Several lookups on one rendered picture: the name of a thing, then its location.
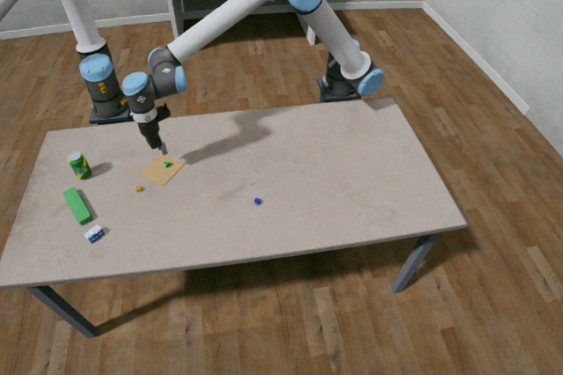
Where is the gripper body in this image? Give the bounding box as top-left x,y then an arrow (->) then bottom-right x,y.
137,121 -> 162,150

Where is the tan mat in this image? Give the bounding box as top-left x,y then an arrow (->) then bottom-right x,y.
139,153 -> 186,187

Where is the green drink can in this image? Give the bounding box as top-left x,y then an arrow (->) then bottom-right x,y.
67,151 -> 93,181

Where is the green block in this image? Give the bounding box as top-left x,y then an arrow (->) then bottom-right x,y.
62,187 -> 94,226

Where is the beige table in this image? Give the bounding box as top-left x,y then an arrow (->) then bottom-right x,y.
0,97 -> 468,339

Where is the blue and white box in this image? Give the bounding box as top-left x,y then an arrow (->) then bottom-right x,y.
84,224 -> 106,245

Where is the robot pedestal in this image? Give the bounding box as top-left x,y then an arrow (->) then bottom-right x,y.
316,77 -> 362,104
89,92 -> 136,126

